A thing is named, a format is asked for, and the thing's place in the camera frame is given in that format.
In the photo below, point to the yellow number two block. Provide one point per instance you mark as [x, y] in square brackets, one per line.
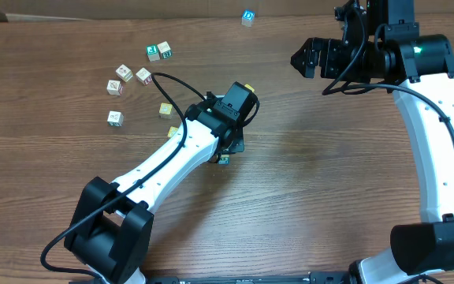
[172, 131]

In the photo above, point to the leaf picture wooden block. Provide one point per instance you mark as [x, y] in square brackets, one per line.
[114, 87]

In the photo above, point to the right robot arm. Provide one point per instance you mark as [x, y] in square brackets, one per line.
[419, 72]

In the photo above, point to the blue-top wooden block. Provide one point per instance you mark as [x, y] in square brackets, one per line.
[247, 18]

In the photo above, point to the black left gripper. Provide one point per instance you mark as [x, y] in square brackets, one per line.
[236, 141]

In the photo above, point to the green R wooden block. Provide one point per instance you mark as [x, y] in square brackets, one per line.
[165, 50]

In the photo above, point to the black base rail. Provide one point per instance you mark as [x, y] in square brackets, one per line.
[227, 280]

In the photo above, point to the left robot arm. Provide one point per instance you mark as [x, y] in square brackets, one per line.
[112, 222]

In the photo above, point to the bird picture blue-sided block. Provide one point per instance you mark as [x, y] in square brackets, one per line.
[224, 159]

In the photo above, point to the green letter wooden block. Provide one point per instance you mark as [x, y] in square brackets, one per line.
[152, 53]

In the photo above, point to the yellow-top wooden block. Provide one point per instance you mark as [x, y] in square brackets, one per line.
[248, 86]

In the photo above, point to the yellow umbrella wooden block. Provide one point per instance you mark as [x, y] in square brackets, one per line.
[166, 111]

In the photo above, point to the small plain wooden block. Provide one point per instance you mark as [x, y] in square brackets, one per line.
[124, 73]

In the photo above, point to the teal-sided picture wooden block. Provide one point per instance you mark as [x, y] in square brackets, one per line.
[115, 118]

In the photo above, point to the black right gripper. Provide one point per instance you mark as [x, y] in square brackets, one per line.
[330, 53]

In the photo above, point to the red U wooden block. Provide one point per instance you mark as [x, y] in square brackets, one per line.
[144, 76]

